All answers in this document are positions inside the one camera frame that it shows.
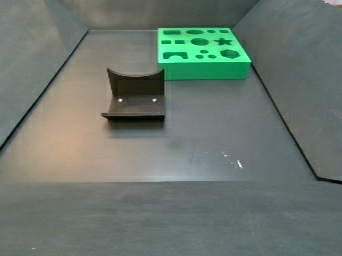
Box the black curved plastic holder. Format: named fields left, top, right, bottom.
left=102, top=69, right=166, bottom=120

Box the green shape sorter block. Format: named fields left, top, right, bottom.
left=158, top=27, right=252, bottom=80

